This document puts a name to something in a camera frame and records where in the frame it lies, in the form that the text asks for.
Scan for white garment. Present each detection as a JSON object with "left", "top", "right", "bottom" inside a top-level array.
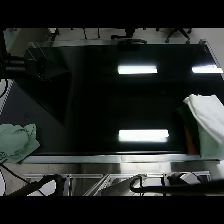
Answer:
[{"left": 182, "top": 93, "right": 224, "bottom": 141}]

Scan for pale green garment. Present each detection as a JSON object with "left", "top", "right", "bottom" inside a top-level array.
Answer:
[{"left": 0, "top": 123, "right": 41, "bottom": 165}]

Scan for black office chair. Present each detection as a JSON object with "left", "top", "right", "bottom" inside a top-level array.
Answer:
[{"left": 165, "top": 28, "right": 193, "bottom": 45}]

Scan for light green garment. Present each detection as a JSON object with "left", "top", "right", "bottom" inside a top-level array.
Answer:
[{"left": 176, "top": 103, "right": 224, "bottom": 160}]

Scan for silver frame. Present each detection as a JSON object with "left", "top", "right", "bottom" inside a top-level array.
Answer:
[{"left": 0, "top": 38, "right": 224, "bottom": 197}]

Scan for black cable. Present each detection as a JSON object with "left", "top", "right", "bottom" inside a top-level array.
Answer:
[{"left": 0, "top": 163, "right": 33, "bottom": 185}]

